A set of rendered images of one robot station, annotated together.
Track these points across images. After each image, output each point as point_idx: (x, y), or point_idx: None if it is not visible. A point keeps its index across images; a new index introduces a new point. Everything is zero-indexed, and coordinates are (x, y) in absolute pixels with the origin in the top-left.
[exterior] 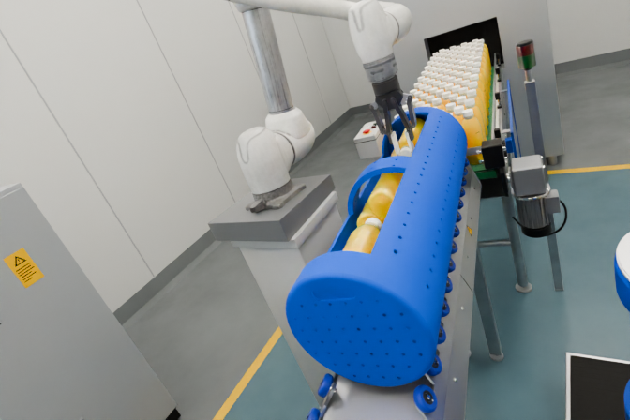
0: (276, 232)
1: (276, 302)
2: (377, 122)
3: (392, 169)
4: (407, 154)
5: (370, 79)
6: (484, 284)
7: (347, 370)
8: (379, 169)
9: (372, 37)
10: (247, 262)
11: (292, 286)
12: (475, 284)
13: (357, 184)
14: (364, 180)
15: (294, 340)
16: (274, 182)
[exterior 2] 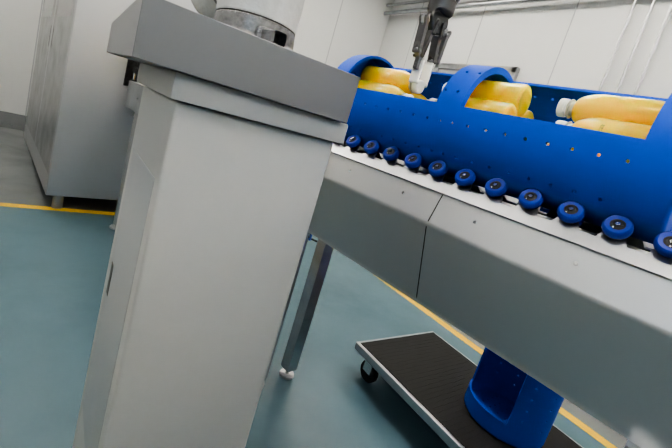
0: (338, 96)
1: (176, 275)
2: (423, 36)
3: (508, 75)
4: (421, 86)
5: None
6: (324, 275)
7: (670, 224)
8: (503, 69)
9: None
10: (173, 154)
11: (258, 227)
12: (318, 276)
13: (486, 73)
14: (491, 73)
15: (149, 385)
16: (298, 20)
